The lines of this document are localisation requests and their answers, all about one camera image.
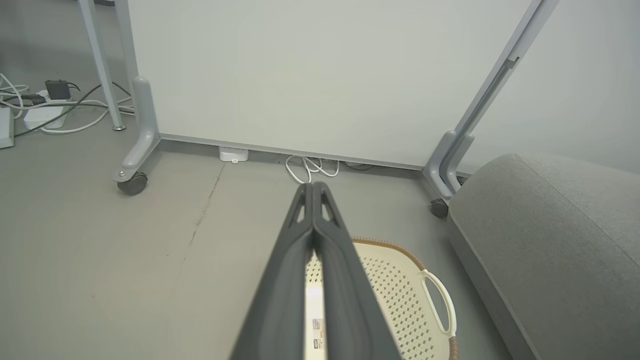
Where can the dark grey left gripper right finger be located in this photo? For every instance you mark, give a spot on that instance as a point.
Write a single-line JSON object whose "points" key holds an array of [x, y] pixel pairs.
{"points": [[350, 300]]}

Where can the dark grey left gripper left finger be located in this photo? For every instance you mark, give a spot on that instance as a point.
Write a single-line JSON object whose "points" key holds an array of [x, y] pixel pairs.
{"points": [[282, 290]]}

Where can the cream perforated laundry basket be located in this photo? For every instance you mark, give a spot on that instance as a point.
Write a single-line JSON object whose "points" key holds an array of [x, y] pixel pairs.
{"points": [[400, 300]]}

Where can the black caster wheel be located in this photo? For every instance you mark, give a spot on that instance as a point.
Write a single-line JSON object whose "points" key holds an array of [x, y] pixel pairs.
{"points": [[133, 183], [439, 208]]}

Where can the small white plastic box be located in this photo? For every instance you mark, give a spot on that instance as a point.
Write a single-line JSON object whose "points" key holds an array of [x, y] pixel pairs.
{"points": [[233, 154]]}

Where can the white partition board on legs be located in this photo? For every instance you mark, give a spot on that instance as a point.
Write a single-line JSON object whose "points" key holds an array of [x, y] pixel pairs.
{"points": [[300, 75]]}

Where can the grey fabric sofa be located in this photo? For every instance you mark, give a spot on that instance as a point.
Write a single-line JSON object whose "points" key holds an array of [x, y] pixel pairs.
{"points": [[560, 250]]}

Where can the grey metal table leg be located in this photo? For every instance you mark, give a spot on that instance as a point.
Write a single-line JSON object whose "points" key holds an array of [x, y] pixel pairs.
{"points": [[102, 65]]}

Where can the white power strip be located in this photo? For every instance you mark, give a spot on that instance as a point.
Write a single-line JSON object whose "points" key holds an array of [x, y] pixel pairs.
{"points": [[42, 117]]}

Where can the black power adapter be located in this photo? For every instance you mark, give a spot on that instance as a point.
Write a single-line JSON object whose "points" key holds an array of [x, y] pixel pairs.
{"points": [[57, 89]]}

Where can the small black plug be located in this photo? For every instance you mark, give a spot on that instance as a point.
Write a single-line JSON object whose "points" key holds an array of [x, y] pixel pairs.
{"points": [[34, 99]]}

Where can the flat white box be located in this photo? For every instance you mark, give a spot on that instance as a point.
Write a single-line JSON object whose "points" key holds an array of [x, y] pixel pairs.
{"points": [[5, 127]]}

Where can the white partition panel grey frame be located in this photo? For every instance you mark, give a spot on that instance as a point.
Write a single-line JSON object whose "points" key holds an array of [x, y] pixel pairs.
{"points": [[590, 75]]}

